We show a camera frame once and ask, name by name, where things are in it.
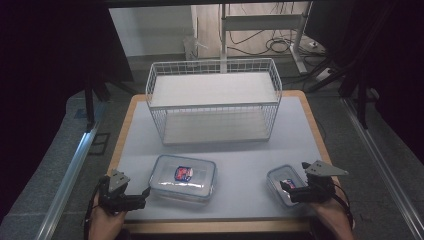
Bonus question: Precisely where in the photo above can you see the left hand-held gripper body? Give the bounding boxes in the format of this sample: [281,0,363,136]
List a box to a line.
[97,168,143,215]

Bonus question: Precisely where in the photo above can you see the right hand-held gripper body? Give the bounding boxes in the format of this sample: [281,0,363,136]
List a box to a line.
[301,159,349,204]

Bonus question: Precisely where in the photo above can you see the small clear food container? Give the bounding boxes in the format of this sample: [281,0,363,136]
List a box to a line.
[265,164,316,209]

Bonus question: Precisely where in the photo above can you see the large clear food container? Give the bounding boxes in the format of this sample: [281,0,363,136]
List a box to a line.
[148,154,218,203]

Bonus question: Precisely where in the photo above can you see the white wire shelf rack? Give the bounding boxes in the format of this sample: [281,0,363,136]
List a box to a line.
[145,58,284,146]

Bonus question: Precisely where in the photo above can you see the person's left hand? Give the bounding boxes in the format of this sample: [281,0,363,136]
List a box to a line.
[88,196,127,240]

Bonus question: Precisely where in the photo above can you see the person's right hand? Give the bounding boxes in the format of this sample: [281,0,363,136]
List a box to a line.
[309,198,355,240]

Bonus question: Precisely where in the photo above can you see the black stand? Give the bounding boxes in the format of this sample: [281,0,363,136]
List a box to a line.
[82,74,113,132]
[305,54,373,130]

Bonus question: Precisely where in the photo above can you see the white power strip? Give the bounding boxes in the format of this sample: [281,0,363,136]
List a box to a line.
[314,67,335,83]

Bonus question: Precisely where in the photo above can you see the clear plastic bag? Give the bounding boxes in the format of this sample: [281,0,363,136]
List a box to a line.
[182,35,208,62]

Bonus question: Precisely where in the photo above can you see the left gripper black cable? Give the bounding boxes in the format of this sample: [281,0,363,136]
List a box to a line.
[83,182,103,240]

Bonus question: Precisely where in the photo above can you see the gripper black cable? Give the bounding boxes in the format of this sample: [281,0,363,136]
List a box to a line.
[83,182,103,240]
[333,184,355,231]

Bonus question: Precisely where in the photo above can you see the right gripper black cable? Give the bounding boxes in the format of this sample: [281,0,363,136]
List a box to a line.
[333,184,355,231]

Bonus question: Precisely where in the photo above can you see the aluminium rail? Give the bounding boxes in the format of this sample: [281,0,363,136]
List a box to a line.
[34,128,98,240]
[342,97,424,240]

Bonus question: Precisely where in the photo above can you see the black floor cables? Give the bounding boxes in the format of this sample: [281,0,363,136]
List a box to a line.
[228,29,329,58]

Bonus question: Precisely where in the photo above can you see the white metal desk frame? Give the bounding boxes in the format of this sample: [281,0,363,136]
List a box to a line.
[219,2,310,75]

